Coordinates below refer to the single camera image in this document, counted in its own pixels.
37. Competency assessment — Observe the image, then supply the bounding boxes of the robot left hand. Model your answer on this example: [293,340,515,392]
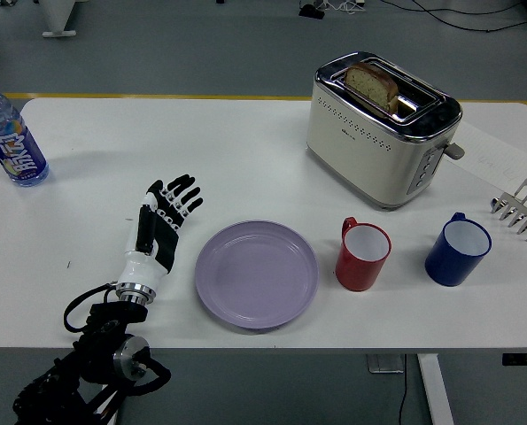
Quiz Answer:
[116,174,205,295]

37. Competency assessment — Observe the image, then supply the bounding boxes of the purple plate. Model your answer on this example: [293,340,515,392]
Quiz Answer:
[194,220,321,330]

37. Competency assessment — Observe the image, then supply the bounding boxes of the blue drink bottle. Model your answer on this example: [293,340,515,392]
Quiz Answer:
[0,78,50,188]

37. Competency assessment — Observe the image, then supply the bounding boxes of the red mug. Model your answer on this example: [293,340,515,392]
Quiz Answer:
[335,216,392,292]

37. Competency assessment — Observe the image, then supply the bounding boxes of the cream toaster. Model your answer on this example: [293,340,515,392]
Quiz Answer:
[306,51,466,212]

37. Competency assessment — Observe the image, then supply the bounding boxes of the white furniture base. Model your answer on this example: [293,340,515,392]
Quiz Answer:
[35,0,78,38]

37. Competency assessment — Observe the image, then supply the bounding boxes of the grey floor box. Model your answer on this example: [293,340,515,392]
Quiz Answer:
[368,353,405,375]

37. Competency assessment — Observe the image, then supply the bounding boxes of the bread slice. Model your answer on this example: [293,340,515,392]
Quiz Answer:
[344,61,399,113]

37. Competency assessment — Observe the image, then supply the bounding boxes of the blue mug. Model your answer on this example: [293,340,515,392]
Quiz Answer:
[424,212,493,288]

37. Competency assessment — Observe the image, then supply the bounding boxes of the white paper sheet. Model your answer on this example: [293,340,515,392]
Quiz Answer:
[444,120,527,190]

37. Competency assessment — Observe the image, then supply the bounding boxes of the silver metal rack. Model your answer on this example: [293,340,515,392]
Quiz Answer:
[491,177,527,243]

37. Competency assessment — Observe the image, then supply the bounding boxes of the black cable under table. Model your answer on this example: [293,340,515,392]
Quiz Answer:
[398,373,407,425]

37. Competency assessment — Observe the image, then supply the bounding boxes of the black floor cable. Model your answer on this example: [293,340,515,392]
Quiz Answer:
[411,0,527,33]

